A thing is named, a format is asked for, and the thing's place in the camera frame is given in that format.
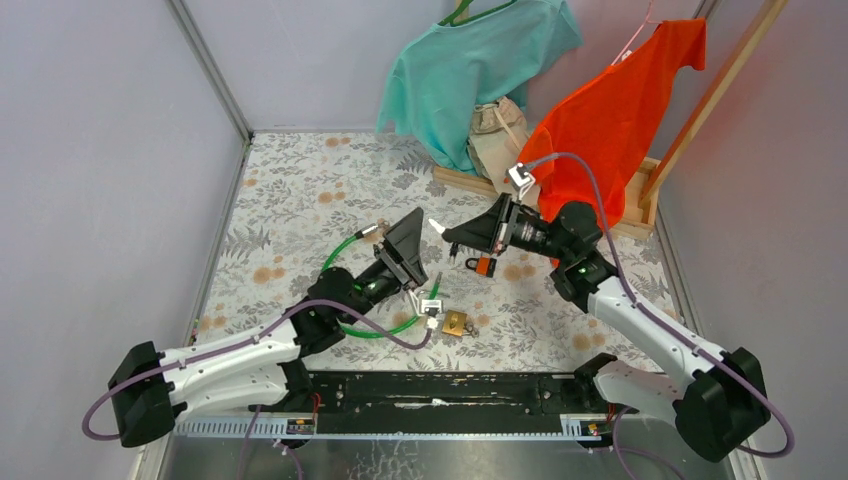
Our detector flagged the orange t-shirt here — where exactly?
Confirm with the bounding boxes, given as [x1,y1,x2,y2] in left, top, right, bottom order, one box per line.
[518,30,693,221]

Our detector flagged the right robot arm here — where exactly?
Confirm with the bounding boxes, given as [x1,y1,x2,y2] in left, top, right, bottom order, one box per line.
[434,194,771,462]

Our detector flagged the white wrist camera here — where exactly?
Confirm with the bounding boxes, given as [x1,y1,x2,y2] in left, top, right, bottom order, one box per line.
[417,298,443,330]
[505,163,535,202]

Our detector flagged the brass padlock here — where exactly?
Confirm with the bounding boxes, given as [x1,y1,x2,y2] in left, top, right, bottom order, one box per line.
[440,296,468,337]

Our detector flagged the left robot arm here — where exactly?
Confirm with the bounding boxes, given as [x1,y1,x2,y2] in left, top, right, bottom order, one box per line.
[83,208,427,448]

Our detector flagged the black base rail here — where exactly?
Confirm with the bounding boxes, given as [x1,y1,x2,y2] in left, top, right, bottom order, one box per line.
[247,368,641,436]

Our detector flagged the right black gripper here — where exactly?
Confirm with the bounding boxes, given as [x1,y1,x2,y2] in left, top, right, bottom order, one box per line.
[445,193,570,262]

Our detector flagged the beige cloth bag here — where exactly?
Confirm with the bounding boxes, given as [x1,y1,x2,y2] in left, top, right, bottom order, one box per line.
[467,96,530,195]

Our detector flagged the orange black padlock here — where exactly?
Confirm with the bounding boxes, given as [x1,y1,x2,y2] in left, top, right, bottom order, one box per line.
[465,256,498,278]

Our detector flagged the green cable lock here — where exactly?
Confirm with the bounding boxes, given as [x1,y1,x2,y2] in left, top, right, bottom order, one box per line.
[321,223,442,339]

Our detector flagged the pink hanger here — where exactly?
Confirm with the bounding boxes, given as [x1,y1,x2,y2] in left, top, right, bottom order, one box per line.
[610,0,662,66]

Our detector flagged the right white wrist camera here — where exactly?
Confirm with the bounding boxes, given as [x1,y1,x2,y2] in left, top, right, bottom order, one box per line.
[505,163,535,202]

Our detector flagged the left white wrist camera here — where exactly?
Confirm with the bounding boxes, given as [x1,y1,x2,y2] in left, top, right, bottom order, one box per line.
[417,298,443,330]

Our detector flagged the teal t-shirt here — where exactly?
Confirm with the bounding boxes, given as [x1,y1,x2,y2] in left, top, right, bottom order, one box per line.
[375,0,583,173]

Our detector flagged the wooden clothes rack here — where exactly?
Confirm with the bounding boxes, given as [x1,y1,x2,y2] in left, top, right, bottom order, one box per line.
[431,0,791,242]

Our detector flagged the floral table cloth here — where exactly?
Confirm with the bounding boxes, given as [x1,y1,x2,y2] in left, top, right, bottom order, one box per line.
[196,133,655,372]

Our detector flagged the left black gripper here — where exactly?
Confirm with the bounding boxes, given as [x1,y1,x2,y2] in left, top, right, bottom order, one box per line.
[342,208,427,328]

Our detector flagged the black head keys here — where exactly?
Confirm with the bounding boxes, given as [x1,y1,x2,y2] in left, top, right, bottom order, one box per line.
[428,218,459,265]

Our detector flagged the aluminium frame profile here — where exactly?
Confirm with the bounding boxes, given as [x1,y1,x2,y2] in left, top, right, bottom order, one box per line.
[165,0,253,143]

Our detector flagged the green hanger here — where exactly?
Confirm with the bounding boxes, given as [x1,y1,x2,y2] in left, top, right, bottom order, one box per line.
[438,0,516,27]

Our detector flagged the small silver keys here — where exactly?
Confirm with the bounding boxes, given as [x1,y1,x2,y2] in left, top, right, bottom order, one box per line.
[463,321,479,338]

